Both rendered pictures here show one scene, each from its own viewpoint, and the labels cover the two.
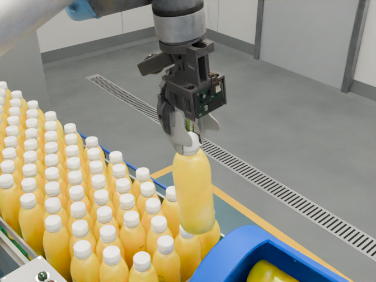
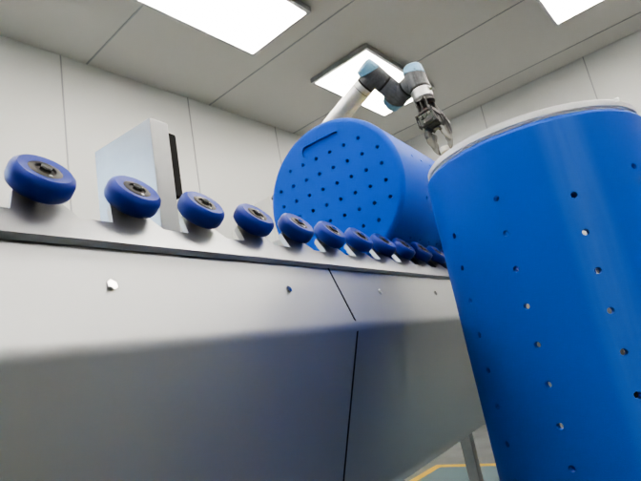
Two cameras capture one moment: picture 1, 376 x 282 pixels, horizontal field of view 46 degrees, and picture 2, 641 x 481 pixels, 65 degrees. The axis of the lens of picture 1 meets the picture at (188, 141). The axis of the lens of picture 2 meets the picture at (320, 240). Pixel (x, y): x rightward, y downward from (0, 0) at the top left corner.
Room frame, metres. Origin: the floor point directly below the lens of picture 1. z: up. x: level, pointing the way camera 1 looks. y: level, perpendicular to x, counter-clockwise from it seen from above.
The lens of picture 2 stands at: (-0.17, -1.55, 0.80)
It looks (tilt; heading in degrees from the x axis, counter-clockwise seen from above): 13 degrees up; 78
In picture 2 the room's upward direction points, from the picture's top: 11 degrees counter-clockwise
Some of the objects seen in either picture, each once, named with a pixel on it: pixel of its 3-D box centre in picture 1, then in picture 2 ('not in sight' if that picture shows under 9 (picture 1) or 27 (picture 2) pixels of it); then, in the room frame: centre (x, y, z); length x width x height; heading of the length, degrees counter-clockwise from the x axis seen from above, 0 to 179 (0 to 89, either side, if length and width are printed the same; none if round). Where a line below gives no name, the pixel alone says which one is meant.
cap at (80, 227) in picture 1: (80, 229); not in sight; (0.82, 0.27, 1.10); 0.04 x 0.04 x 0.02
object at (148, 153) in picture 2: not in sight; (142, 203); (-0.24, -1.00, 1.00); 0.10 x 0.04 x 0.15; 136
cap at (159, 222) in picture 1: (159, 224); not in sight; (0.84, 0.07, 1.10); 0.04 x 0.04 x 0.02
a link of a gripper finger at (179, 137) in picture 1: (182, 136); (431, 143); (0.63, 0.01, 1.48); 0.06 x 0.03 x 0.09; 40
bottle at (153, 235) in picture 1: (160, 253); not in sight; (0.84, 0.07, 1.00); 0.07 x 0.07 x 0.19
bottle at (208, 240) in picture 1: (206, 243); not in sight; (0.87, -0.05, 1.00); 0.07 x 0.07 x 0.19
